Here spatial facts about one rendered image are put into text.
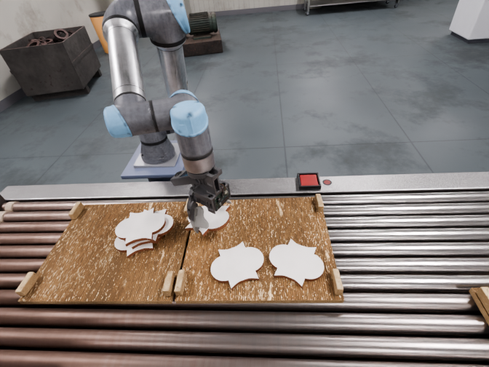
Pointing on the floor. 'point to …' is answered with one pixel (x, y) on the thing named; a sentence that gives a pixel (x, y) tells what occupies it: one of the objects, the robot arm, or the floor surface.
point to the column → (156, 174)
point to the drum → (99, 28)
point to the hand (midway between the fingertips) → (207, 217)
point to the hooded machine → (471, 21)
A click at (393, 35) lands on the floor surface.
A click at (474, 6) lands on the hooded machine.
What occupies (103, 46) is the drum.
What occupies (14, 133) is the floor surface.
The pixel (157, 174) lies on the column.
